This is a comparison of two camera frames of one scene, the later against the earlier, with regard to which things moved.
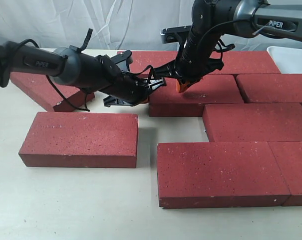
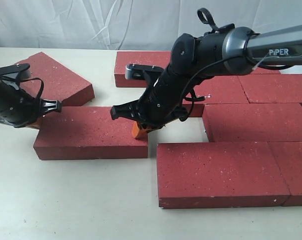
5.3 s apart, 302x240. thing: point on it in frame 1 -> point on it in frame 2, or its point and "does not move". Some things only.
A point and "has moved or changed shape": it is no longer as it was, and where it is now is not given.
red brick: (293, 158) does not move
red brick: (210, 89) does not move
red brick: (82, 140) has moved or changed shape
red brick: (275, 88) does not move
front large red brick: (197, 175) does not move
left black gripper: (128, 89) -> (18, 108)
